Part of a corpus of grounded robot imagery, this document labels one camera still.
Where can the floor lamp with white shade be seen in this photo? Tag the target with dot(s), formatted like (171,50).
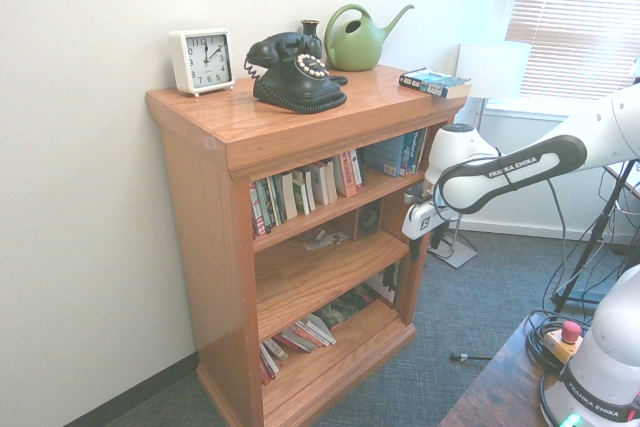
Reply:
(492,69)

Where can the wooden bookshelf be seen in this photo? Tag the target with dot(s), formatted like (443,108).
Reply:
(305,127)

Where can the black vase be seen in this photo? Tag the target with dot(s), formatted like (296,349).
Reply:
(310,29)

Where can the white book with black artwork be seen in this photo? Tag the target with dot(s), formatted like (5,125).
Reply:
(387,284)

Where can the black pen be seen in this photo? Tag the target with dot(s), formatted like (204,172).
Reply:
(470,357)

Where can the loose photos and papers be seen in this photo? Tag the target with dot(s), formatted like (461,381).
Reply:
(325,239)

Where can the white leaning book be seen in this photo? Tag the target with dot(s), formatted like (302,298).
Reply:
(320,329)

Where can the bright blue spine book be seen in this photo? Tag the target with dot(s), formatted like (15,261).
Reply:
(410,152)

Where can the red leaning book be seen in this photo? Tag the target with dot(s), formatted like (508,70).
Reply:
(300,339)

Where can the yellow box red stop button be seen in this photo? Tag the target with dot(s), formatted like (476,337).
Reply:
(567,339)

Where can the small wooden speaker box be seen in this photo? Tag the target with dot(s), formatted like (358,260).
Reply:
(369,219)

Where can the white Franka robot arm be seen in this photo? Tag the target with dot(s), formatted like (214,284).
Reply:
(465,147)

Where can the white window blinds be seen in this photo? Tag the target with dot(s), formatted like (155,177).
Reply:
(575,22)

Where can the orange-red spine book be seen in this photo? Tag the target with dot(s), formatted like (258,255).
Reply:
(347,174)

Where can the white book with red text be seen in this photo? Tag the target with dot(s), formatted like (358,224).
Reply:
(357,169)

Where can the red and white spine book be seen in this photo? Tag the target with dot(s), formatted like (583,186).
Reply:
(254,212)

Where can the white flat board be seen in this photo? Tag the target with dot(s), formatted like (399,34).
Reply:
(625,182)

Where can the black vintage telephone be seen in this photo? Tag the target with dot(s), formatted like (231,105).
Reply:
(295,84)

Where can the white square alarm clock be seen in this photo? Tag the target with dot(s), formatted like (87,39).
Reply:
(206,61)

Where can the dark green flat book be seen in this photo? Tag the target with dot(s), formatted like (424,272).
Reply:
(345,309)

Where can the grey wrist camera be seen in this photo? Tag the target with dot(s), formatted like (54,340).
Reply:
(417,195)

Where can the dark blue hardcover book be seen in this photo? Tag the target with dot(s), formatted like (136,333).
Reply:
(385,157)

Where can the dark green spine book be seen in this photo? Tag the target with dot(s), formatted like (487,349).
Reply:
(265,206)

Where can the black tripod stand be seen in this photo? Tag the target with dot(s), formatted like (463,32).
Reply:
(587,252)

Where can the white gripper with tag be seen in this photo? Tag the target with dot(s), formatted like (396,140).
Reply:
(425,221)

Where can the cream paperback book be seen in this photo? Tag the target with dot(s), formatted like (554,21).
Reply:
(289,196)
(322,183)

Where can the green watering can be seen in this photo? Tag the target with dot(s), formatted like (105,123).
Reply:
(352,49)

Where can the black and blue paperback book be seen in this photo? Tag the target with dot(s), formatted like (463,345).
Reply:
(435,79)

